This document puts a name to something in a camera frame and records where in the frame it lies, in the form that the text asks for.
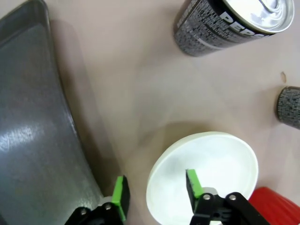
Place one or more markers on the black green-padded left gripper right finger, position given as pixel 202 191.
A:
pixel 211 208

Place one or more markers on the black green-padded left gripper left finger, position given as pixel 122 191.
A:
pixel 120 199

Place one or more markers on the white round bowl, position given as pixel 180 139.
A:
pixel 211 159

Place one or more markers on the red plastic cup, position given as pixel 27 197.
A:
pixel 276 206

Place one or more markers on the black Pepsi can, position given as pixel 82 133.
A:
pixel 211 28
pixel 289 107

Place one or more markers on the brown plastic serving tray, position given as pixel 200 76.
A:
pixel 30 117

